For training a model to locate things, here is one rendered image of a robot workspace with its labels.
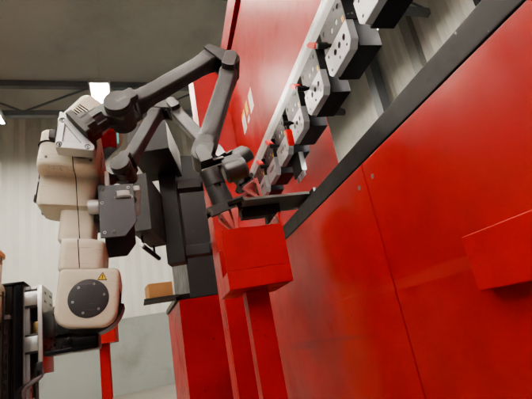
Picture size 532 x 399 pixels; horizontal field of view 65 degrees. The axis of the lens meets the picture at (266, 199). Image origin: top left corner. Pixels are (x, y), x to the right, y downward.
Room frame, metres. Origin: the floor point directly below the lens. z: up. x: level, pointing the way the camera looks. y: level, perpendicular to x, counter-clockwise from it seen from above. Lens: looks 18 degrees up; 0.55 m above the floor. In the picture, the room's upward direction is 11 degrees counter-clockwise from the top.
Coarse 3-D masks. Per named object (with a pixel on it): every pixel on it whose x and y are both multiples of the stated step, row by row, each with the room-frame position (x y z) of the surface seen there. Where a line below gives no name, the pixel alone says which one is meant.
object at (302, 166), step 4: (300, 152) 1.46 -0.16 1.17; (296, 156) 1.48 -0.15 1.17; (300, 156) 1.45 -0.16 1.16; (296, 160) 1.49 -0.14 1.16; (300, 160) 1.45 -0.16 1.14; (304, 160) 1.46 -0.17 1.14; (292, 164) 1.54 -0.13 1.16; (296, 164) 1.50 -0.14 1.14; (300, 164) 1.46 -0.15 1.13; (304, 164) 1.46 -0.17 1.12; (292, 168) 1.55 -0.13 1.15; (296, 168) 1.51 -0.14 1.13; (300, 168) 1.47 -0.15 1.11; (304, 168) 1.46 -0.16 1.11; (296, 172) 1.51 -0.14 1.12; (300, 172) 1.48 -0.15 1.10; (304, 172) 1.46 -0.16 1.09; (296, 176) 1.52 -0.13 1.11; (300, 176) 1.51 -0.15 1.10; (304, 176) 1.47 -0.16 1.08; (300, 180) 1.52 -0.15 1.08
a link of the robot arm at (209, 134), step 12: (228, 60) 1.09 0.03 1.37; (228, 72) 1.11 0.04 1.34; (216, 84) 1.10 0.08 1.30; (228, 84) 1.11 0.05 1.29; (216, 96) 1.09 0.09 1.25; (228, 96) 1.10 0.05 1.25; (216, 108) 1.08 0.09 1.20; (204, 120) 1.06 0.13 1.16; (216, 120) 1.07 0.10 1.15; (204, 132) 1.04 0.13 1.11; (216, 132) 1.05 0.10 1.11; (204, 144) 1.03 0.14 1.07; (216, 144) 1.07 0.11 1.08; (192, 156) 1.02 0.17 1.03
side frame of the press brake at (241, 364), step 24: (192, 96) 2.36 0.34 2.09; (312, 168) 2.43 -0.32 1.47; (288, 192) 2.38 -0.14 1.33; (216, 216) 2.26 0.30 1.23; (288, 216) 2.38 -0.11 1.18; (216, 240) 2.26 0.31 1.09; (240, 312) 2.28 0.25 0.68; (240, 336) 2.27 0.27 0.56; (240, 360) 2.27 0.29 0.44; (240, 384) 2.26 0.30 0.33
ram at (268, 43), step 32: (256, 0) 1.45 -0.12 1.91; (288, 0) 1.16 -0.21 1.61; (320, 0) 0.96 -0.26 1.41; (256, 32) 1.54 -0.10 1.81; (288, 32) 1.22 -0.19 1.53; (256, 64) 1.62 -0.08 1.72; (288, 64) 1.28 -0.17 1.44; (256, 96) 1.72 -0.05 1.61; (288, 96) 1.34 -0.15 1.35; (256, 128) 1.82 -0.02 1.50; (256, 192) 2.32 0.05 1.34
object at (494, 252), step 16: (496, 224) 0.48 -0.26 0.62; (512, 224) 0.46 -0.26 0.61; (528, 224) 0.44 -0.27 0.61; (464, 240) 0.54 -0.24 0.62; (480, 240) 0.51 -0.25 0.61; (496, 240) 0.49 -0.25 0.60; (512, 240) 0.47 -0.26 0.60; (528, 240) 0.45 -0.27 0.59; (480, 256) 0.52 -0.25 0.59; (496, 256) 0.50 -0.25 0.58; (512, 256) 0.47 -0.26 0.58; (528, 256) 0.46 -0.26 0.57; (480, 272) 0.53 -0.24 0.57; (496, 272) 0.50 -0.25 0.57; (512, 272) 0.48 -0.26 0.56; (528, 272) 0.46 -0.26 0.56; (480, 288) 0.54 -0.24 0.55
